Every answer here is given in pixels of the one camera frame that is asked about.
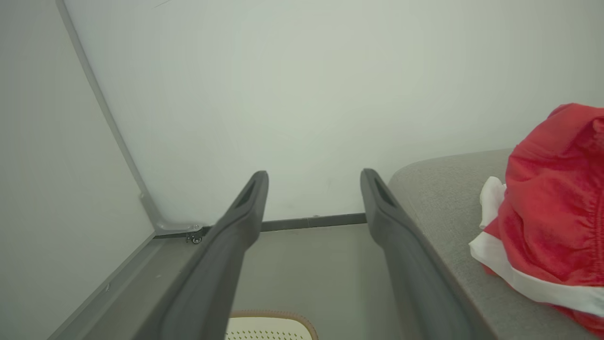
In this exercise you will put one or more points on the white perforated laundry basket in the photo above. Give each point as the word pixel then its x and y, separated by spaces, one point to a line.
pixel 269 328

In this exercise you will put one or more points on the black baseboard strip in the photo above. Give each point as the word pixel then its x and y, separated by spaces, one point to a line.
pixel 311 221

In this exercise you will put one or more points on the red and white garment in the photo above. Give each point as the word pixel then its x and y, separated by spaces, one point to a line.
pixel 552 212

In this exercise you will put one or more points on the small black caster wheel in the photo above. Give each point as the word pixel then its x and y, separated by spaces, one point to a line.
pixel 195 239

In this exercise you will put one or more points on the grey metal corner bracket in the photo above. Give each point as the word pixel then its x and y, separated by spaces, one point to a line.
pixel 163 225

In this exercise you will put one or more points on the grey metal partition frame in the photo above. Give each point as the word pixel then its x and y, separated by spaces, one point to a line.
pixel 118 283

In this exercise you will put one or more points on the grey upholstered seat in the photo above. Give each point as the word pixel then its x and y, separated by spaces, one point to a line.
pixel 439 208

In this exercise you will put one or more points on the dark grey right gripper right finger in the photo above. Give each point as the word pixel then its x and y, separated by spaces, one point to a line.
pixel 415 283

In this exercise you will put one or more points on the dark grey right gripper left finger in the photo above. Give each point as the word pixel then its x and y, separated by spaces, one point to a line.
pixel 207 283

